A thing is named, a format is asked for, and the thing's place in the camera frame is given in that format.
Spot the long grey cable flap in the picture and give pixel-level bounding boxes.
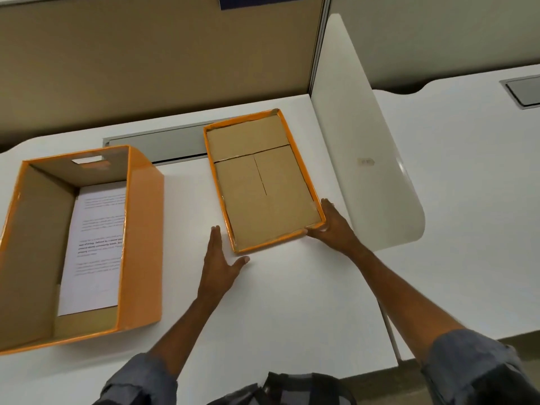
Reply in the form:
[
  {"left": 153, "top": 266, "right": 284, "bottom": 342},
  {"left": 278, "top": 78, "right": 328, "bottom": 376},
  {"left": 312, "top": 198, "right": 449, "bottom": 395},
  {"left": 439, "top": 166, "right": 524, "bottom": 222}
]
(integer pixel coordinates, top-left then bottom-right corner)
[{"left": 102, "top": 119, "right": 237, "bottom": 166}]

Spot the person's right hand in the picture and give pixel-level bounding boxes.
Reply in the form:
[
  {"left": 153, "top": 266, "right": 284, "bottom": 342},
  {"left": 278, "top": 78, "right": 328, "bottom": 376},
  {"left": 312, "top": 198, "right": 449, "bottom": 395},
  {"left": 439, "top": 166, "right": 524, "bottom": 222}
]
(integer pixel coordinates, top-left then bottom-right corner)
[{"left": 305, "top": 198, "right": 364, "bottom": 256}]

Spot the dark plaid cloth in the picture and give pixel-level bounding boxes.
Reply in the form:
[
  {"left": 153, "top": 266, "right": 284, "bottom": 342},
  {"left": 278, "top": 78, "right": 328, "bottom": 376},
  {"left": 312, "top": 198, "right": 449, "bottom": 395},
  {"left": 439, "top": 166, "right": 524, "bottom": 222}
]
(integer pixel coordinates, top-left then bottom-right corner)
[{"left": 217, "top": 372, "right": 357, "bottom": 405}]

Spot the grey blue shirt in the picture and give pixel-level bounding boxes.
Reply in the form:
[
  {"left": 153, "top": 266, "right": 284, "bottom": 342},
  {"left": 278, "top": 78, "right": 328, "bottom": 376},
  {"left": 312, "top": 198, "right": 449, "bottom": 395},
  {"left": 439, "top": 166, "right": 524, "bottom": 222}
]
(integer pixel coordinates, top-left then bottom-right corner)
[{"left": 93, "top": 329, "right": 540, "bottom": 405}]

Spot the orange cardboard box lid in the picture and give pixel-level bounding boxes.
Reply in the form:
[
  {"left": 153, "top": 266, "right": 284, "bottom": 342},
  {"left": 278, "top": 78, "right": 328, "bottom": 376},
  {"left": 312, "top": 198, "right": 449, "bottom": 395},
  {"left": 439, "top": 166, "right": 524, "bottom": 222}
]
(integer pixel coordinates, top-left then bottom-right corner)
[{"left": 203, "top": 108, "right": 328, "bottom": 255}]

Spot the large orange cardboard box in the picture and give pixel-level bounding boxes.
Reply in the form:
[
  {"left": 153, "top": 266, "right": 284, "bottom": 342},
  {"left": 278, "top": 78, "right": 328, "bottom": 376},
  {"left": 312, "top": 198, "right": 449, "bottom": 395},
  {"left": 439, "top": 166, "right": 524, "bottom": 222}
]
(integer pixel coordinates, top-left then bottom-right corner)
[{"left": 0, "top": 145, "right": 165, "bottom": 356}]

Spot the grey metal partition post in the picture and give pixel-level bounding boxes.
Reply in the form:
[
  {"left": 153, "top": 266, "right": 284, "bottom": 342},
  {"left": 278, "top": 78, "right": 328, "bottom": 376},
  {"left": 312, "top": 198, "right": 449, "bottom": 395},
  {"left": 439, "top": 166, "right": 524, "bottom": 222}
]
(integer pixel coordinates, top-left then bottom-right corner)
[{"left": 308, "top": 0, "right": 334, "bottom": 95}]

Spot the blue sign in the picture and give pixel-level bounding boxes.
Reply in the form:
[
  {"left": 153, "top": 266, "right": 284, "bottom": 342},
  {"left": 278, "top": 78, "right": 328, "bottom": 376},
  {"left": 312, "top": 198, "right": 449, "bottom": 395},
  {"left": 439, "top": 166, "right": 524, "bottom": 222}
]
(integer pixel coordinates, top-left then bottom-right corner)
[{"left": 218, "top": 0, "right": 315, "bottom": 11}]

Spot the beige fabric partition panel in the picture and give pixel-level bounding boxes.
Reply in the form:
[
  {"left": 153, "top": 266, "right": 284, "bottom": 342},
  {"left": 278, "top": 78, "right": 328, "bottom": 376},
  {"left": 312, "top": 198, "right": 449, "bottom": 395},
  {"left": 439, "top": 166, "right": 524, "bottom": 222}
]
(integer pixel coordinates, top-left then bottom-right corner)
[
  {"left": 0, "top": 0, "right": 325, "bottom": 152},
  {"left": 330, "top": 0, "right": 540, "bottom": 94}
]

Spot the white metal desk leg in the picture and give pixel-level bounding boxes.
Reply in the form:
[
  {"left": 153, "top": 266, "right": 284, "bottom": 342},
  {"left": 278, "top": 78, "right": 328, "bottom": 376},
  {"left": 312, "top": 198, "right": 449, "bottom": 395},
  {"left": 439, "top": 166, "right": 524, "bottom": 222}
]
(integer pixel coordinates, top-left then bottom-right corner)
[{"left": 377, "top": 300, "right": 403, "bottom": 364}]

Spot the small grey cable flap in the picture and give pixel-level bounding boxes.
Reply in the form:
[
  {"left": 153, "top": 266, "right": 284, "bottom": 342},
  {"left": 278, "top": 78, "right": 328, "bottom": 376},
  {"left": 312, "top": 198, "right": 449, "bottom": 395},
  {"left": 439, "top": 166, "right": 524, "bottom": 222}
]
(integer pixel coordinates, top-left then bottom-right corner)
[{"left": 499, "top": 74, "right": 540, "bottom": 110}]

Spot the person's left hand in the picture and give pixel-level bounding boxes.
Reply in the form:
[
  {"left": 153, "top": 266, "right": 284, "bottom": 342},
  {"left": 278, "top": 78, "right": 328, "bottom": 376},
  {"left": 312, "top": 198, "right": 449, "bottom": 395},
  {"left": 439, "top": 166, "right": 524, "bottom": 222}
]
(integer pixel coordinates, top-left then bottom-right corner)
[{"left": 197, "top": 225, "right": 251, "bottom": 301}]

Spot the white desk divider panel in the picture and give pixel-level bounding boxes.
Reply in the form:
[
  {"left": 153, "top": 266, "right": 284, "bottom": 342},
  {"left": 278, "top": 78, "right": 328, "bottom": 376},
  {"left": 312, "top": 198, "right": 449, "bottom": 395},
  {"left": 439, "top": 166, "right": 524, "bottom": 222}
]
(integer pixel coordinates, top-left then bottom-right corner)
[{"left": 310, "top": 13, "right": 426, "bottom": 253}]

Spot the person's left forearm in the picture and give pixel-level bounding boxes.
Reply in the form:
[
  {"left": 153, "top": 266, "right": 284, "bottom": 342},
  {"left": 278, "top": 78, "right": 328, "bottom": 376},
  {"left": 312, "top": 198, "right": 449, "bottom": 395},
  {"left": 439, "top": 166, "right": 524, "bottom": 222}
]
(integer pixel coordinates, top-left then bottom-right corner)
[{"left": 148, "top": 291, "right": 226, "bottom": 378}]

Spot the person's right forearm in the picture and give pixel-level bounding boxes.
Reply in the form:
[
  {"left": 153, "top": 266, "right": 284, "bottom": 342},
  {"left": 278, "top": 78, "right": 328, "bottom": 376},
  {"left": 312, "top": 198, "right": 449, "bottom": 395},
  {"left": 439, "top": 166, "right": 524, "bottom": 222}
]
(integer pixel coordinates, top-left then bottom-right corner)
[{"left": 348, "top": 244, "right": 465, "bottom": 364}]

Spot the printed white paper sheet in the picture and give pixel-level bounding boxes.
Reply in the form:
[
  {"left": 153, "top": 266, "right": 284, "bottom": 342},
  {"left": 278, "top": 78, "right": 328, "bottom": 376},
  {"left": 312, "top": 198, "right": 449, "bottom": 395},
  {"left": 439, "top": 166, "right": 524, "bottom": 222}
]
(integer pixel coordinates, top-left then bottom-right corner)
[{"left": 57, "top": 181, "right": 127, "bottom": 317}]

